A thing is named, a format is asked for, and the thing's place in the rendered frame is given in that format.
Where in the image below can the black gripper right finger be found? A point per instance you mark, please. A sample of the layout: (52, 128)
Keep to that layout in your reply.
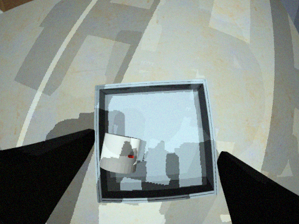
(253, 198)

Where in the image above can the grey cylinder with slot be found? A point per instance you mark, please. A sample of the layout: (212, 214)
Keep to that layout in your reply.
(119, 153)

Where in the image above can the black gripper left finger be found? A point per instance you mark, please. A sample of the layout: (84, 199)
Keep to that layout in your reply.
(33, 178)

